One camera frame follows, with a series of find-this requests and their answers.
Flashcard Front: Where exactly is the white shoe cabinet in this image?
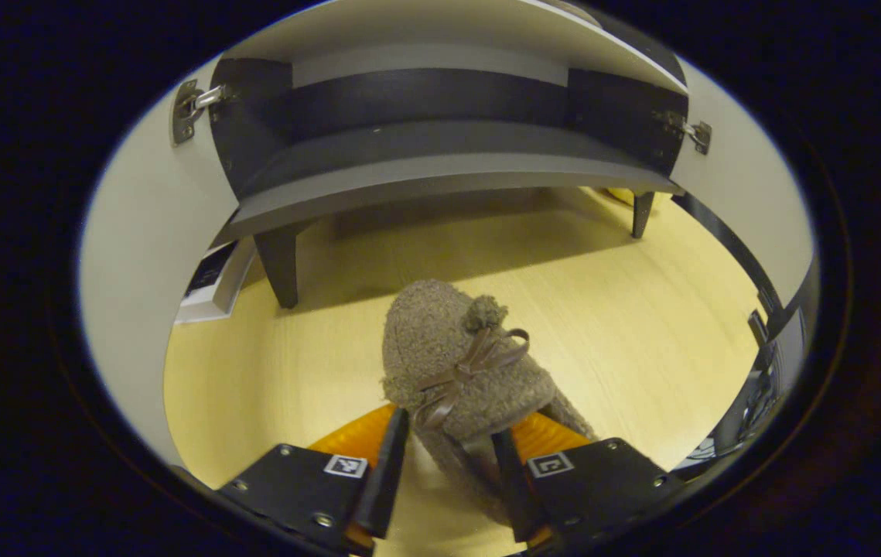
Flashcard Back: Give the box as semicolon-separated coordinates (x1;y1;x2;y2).
208;0;690;310

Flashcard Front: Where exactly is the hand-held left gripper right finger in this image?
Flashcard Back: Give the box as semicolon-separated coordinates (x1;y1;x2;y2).
490;412;685;545

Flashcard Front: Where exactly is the white black flat box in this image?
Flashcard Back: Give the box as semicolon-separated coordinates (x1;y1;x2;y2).
175;238;257;324

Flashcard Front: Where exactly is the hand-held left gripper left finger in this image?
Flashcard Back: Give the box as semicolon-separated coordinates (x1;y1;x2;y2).
217;405;410;554

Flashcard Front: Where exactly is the brown fuzzy shoe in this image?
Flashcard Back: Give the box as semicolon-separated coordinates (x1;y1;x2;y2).
381;280;597;527

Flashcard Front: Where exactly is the metal door hinge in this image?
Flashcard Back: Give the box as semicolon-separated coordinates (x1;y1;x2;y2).
655;111;712;155
171;80;234;146

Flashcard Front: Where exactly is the white cabinet door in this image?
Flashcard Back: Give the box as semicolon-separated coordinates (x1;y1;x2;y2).
668;58;818;314
78;58;244;469

